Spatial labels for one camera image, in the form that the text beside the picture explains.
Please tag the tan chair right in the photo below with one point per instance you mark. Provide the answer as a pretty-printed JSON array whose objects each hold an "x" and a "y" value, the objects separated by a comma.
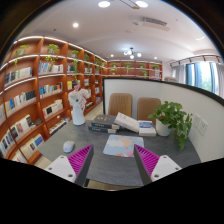
[{"x": 145, "y": 107}]

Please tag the white blue book stack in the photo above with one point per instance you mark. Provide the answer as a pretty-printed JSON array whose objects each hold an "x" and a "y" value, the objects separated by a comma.
[{"x": 146, "y": 128}]

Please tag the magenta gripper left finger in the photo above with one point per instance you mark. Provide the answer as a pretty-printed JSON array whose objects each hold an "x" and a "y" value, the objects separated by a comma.
[{"x": 74, "y": 167}]

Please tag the potted green plant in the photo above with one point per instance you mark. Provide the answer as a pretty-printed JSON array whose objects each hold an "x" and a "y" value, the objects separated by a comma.
[{"x": 172, "y": 115}]

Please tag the wooden bookshelf wall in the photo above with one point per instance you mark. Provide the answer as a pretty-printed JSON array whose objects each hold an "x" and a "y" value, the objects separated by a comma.
[{"x": 36, "y": 77}]

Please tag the white computer mouse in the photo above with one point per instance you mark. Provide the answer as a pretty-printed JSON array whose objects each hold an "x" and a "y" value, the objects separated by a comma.
[{"x": 68, "y": 146}]

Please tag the white partition panel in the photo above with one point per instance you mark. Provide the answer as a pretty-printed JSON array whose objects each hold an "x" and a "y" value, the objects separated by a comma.
[{"x": 208, "y": 106}]

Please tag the white vase with flowers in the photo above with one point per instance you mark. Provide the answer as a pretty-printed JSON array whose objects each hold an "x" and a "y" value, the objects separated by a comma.
[{"x": 77, "y": 99}]

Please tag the white leaning book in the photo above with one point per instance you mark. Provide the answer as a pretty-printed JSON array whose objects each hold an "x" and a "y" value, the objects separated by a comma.
[{"x": 127, "y": 122}]

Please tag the tan chair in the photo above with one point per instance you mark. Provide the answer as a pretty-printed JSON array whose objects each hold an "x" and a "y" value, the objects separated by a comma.
[
  {"x": 145, "y": 107},
  {"x": 120, "y": 103}
]

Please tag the window with curtains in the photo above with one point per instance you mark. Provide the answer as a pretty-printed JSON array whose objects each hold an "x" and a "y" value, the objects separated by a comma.
[{"x": 202, "y": 71}]

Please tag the white wall power socket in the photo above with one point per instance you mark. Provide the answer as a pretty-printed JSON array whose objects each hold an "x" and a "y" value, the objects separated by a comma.
[{"x": 200, "y": 124}]

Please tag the dark grey book top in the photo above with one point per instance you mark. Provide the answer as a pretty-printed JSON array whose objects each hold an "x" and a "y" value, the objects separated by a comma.
[{"x": 105, "y": 121}]

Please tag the pastel cloud mouse pad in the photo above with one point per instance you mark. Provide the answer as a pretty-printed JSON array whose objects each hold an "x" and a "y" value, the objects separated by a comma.
[{"x": 121, "y": 145}]

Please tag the dark blue book bottom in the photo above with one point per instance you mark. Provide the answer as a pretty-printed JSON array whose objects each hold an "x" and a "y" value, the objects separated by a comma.
[{"x": 100, "y": 129}]

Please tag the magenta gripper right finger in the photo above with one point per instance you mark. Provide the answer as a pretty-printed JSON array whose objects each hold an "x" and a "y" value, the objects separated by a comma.
[{"x": 153, "y": 167}]

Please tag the ceiling chandelier lamp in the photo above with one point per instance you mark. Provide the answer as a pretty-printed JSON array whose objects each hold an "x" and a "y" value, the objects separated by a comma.
[{"x": 132, "y": 54}]

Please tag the tan chair left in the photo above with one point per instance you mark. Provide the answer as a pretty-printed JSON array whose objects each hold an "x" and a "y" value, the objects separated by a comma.
[{"x": 120, "y": 103}]

